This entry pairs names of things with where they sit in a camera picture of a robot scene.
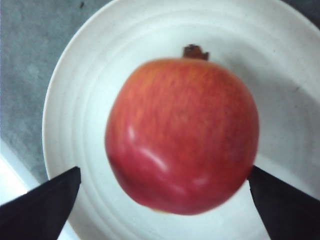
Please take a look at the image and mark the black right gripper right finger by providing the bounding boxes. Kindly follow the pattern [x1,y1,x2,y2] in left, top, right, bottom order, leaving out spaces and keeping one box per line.
[247,165,320,240]

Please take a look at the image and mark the white plate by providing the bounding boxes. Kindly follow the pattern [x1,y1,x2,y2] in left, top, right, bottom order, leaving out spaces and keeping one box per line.
[42,0,320,240]

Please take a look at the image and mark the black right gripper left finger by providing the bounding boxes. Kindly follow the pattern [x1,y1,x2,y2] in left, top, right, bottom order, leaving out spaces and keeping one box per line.
[0,166,81,240]

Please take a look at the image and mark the red pomegranate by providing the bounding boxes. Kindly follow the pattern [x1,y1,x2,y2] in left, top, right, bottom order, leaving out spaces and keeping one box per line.
[105,44,259,215]

